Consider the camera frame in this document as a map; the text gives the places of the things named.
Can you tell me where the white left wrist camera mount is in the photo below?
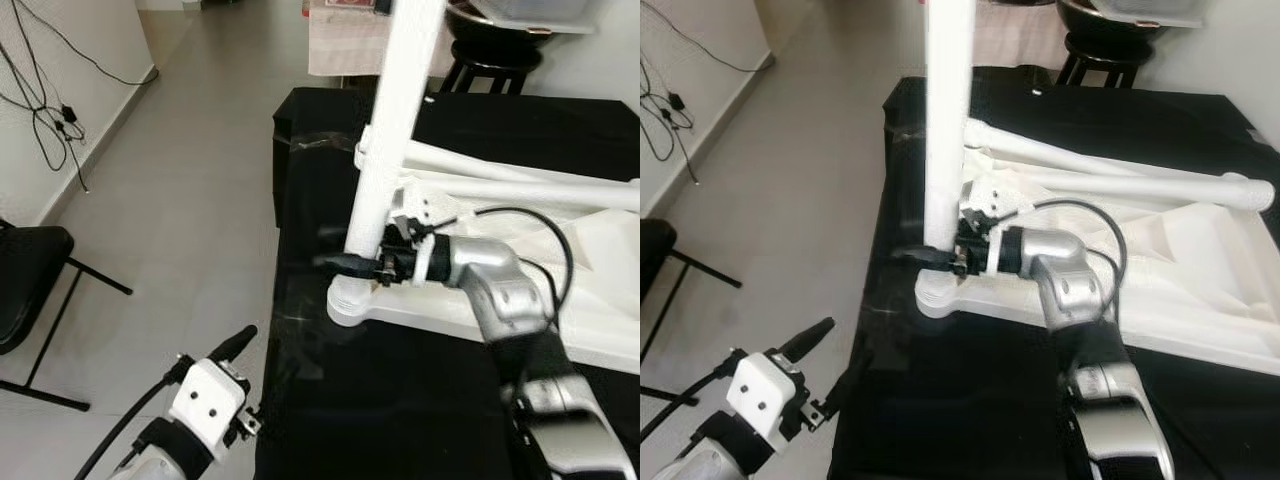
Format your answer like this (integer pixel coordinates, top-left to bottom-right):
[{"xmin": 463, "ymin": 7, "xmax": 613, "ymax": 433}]
[
  {"xmin": 727, "ymin": 350, "xmax": 806, "ymax": 441},
  {"xmin": 168, "ymin": 358, "xmax": 251, "ymax": 446}
]

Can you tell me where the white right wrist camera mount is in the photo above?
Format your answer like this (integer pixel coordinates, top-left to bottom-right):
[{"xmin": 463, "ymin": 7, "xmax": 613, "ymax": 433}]
[
  {"xmin": 390, "ymin": 185, "xmax": 456, "ymax": 286},
  {"xmin": 962, "ymin": 185, "xmax": 1011, "ymax": 276}
]

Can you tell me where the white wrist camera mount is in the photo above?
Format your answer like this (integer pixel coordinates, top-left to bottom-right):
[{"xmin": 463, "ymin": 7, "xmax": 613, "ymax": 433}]
[
  {"xmin": 168, "ymin": 358, "xmax": 251, "ymax": 446},
  {"xmin": 390, "ymin": 185, "xmax": 456, "ymax": 286},
  {"xmin": 727, "ymin": 350, "xmax": 806, "ymax": 441},
  {"xmin": 962, "ymin": 185, "xmax": 1011, "ymax": 276}
]

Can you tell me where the black tablecloth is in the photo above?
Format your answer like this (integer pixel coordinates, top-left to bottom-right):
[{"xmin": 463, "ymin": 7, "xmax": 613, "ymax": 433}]
[
  {"xmin": 828, "ymin": 75, "xmax": 1280, "ymax": 480},
  {"xmin": 255, "ymin": 88, "xmax": 641, "ymax": 480}
]

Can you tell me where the black round stool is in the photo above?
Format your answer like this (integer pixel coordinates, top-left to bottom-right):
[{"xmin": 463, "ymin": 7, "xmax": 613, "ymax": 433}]
[
  {"xmin": 440, "ymin": 0, "xmax": 551, "ymax": 96},
  {"xmin": 1055, "ymin": 0, "xmax": 1171, "ymax": 89}
]

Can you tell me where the black charger with cable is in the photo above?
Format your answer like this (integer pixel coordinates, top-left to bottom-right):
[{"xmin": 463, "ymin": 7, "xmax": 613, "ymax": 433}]
[
  {"xmin": 0, "ymin": 0, "xmax": 91, "ymax": 193},
  {"xmin": 640, "ymin": 55, "xmax": 701, "ymax": 186}
]

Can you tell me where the black wall cable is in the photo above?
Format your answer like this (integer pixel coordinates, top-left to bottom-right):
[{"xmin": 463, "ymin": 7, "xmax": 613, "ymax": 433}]
[
  {"xmin": 10, "ymin": 0, "xmax": 159, "ymax": 89},
  {"xmin": 650, "ymin": 0, "xmax": 776, "ymax": 77}
]

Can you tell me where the grey plastic storage box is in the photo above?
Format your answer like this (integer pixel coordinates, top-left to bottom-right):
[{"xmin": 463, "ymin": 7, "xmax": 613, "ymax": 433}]
[
  {"xmin": 470, "ymin": 0, "xmax": 596, "ymax": 36},
  {"xmin": 1090, "ymin": 0, "xmax": 1206, "ymax": 29}
]

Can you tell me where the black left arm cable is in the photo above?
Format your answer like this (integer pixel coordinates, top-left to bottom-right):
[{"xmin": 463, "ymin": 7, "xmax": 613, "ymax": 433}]
[
  {"xmin": 75, "ymin": 365, "xmax": 191, "ymax": 480},
  {"xmin": 640, "ymin": 355, "xmax": 746, "ymax": 441}
]

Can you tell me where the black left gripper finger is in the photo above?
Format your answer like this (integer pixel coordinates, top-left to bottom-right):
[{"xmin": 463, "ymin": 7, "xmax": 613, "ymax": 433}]
[
  {"xmin": 778, "ymin": 318, "xmax": 836, "ymax": 363},
  {"xmin": 205, "ymin": 325, "xmax": 259, "ymax": 363}
]

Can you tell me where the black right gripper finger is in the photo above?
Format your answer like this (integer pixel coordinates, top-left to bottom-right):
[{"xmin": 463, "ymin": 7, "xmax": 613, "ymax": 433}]
[
  {"xmin": 890, "ymin": 245, "xmax": 956, "ymax": 269},
  {"xmin": 315, "ymin": 252, "xmax": 381, "ymax": 276}
]

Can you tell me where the black chair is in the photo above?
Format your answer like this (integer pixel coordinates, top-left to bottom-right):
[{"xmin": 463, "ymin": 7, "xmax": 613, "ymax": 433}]
[
  {"xmin": 0, "ymin": 220, "xmax": 133, "ymax": 413},
  {"xmin": 640, "ymin": 218, "xmax": 746, "ymax": 361}
]

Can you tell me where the pink cloth cover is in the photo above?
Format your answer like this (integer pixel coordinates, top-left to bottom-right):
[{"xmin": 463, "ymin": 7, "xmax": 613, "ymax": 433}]
[
  {"xmin": 308, "ymin": 0, "xmax": 456, "ymax": 79},
  {"xmin": 915, "ymin": 0, "xmax": 1073, "ymax": 71}
]

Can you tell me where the white plastic children table top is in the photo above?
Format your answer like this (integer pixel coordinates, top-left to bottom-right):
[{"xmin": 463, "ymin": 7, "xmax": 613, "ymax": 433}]
[
  {"xmin": 915, "ymin": 118, "xmax": 1280, "ymax": 376},
  {"xmin": 328, "ymin": 125, "xmax": 641, "ymax": 373}
]

